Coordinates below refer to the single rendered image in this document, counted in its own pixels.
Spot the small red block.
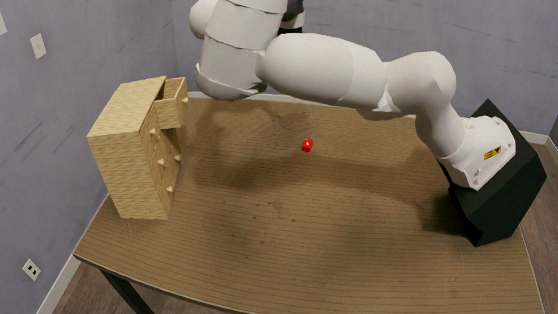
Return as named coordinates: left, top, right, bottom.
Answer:
left=302, top=139, right=313, bottom=152

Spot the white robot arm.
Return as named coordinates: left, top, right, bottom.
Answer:
left=188, top=0, right=515, bottom=191

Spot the light wood chest of drawers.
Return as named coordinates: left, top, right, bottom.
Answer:
left=86, top=76, right=169, bottom=220

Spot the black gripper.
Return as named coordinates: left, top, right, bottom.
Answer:
left=277, top=26, right=302, bottom=37

